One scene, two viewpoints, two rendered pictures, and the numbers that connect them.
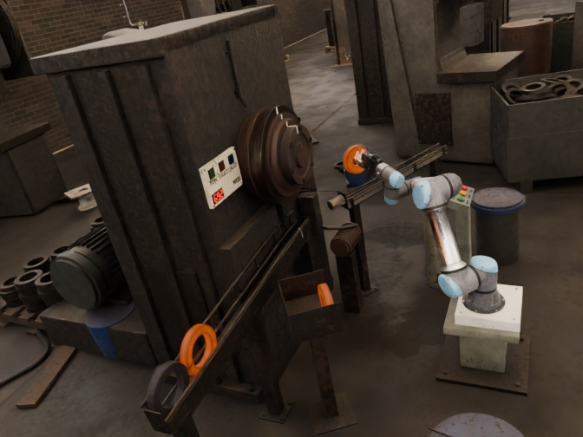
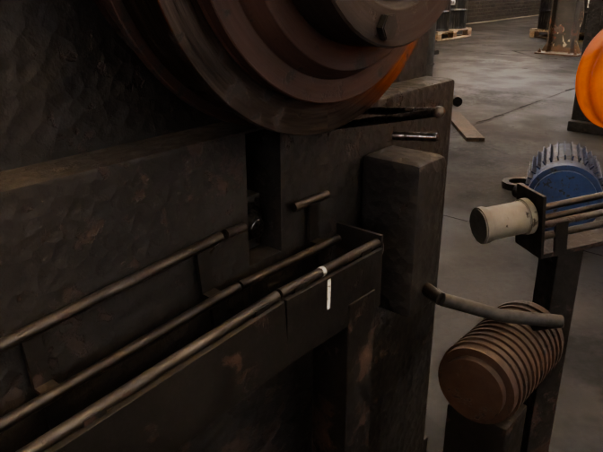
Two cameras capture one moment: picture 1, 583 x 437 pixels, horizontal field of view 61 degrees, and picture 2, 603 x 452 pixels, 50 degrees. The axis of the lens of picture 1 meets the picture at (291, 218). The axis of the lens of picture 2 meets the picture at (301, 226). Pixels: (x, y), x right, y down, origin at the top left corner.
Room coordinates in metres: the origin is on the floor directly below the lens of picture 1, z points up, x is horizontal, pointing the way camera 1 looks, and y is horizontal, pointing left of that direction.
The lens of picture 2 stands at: (1.57, -0.14, 1.04)
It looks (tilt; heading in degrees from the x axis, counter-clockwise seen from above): 22 degrees down; 11
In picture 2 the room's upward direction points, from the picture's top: straight up
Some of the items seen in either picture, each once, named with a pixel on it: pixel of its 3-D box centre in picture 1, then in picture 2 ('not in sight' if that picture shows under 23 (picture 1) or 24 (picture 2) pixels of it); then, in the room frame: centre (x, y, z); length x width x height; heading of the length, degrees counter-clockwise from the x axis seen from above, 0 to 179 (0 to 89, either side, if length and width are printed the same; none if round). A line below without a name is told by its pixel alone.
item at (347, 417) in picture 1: (320, 358); not in sight; (1.68, 0.00, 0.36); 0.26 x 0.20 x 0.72; 6
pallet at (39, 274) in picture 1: (85, 262); not in sight; (3.41, 1.61, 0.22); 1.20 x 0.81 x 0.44; 149
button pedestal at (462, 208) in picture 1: (463, 238); not in sight; (2.50, -0.98, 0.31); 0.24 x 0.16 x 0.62; 151
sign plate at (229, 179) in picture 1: (222, 177); not in sight; (2.03, 0.26, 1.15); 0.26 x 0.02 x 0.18; 151
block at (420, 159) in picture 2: (310, 213); (397, 230); (2.48, -0.11, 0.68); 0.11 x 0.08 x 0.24; 61
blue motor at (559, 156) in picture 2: (359, 163); (563, 185); (4.44, -0.74, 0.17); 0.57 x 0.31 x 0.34; 171
